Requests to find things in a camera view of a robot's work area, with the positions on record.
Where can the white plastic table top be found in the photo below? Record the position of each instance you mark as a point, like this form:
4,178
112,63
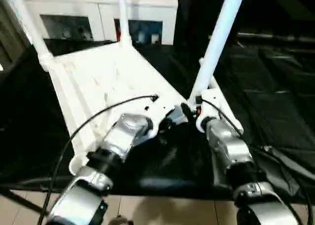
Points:
98,82

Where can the white plastic table leg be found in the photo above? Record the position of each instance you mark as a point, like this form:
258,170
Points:
227,106
220,30
123,13
27,18

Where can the black work surface mat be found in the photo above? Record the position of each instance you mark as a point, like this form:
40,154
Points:
270,111

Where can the small white jar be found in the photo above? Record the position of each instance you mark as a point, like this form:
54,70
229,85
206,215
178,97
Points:
141,36
154,39

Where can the long dark metal rod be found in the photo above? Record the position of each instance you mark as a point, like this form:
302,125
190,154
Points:
270,36

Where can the brown round robot part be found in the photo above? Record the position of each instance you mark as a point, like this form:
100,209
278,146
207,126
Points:
120,221

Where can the black backdrop cloth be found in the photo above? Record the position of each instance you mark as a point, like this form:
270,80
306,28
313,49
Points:
270,10

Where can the white glass-door cabinet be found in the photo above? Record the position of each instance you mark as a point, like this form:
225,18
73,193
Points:
103,6

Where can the grey curtain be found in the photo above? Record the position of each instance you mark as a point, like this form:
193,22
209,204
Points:
9,38

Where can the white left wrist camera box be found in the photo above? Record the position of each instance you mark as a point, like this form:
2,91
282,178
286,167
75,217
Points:
160,106

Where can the black folding table frame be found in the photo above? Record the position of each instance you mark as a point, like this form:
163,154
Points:
22,200

